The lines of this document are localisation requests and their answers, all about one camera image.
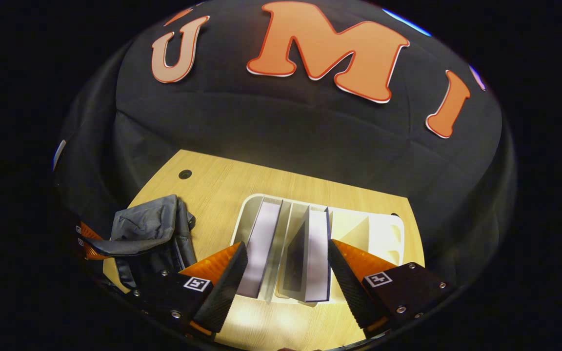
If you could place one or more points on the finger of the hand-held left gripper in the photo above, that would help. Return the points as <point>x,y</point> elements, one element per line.
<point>86,232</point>
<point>93,249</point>

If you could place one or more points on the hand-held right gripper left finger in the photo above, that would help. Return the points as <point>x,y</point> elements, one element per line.
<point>225,292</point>

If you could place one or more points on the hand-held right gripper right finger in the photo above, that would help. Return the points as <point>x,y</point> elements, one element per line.
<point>351,292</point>

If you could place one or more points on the grey cover book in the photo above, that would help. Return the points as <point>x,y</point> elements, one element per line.
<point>317,253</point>

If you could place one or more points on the blue cover book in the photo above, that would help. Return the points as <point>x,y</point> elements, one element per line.
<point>261,243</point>

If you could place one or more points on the white bookshelf organizer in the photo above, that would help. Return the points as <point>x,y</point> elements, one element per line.
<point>383,239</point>

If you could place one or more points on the grey schoolbag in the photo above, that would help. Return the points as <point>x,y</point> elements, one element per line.
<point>149,219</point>

